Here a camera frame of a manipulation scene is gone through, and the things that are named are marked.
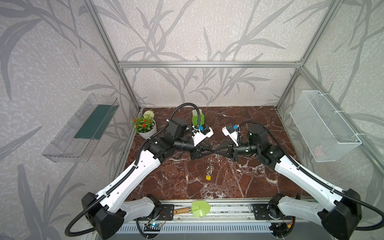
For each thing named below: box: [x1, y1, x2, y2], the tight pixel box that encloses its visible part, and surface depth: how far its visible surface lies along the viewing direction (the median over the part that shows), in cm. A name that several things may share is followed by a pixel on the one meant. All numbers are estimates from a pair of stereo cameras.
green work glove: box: [192, 108, 205, 126], surface depth 114 cm
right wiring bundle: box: [268, 216, 296, 238], surface depth 72 cm
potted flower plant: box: [131, 110, 157, 140], surface depth 93 cm
